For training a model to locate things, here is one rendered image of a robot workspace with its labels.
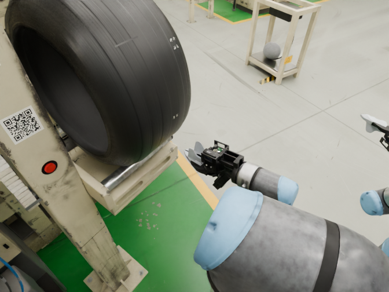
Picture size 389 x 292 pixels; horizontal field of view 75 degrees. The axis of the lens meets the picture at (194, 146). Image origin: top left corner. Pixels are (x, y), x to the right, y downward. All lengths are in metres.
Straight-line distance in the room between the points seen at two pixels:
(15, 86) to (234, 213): 0.56
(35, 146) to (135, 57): 0.35
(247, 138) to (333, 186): 0.79
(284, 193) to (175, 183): 1.42
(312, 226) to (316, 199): 1.80
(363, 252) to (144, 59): 0.56
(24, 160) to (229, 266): 0.61
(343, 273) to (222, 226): 0.13
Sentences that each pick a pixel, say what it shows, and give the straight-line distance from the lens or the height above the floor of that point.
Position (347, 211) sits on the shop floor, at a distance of 2.17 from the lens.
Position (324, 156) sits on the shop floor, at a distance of 2.46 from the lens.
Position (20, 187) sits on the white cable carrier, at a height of 1.05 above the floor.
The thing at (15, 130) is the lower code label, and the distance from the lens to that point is 0.74.
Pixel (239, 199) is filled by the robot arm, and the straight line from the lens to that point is 0.32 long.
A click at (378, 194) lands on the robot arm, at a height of 0.98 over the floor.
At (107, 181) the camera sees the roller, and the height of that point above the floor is 0.92.
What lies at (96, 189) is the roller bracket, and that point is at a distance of 0.87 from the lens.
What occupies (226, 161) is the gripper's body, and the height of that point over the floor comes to 1.08.
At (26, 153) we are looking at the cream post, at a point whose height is 1.14.
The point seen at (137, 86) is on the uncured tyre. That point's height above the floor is 1.29.
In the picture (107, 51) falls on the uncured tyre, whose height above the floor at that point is 1.37.
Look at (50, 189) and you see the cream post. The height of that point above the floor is 0.99.
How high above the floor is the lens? 1.62
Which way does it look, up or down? 45 degrees down
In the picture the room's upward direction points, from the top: straight up
